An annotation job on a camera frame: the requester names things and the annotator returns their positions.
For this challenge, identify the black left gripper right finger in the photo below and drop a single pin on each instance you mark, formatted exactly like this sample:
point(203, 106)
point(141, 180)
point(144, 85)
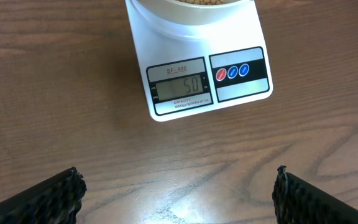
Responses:
point(298, 202)

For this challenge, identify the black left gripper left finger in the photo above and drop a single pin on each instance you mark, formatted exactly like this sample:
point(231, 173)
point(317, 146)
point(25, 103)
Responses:
point(56, 200)

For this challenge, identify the white digital kitchen scale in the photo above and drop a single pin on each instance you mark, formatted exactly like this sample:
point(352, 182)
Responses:
point(189, 70)

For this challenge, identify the white ceramic bowl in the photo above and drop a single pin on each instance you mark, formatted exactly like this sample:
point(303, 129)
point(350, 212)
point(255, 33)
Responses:
point(190, 14)

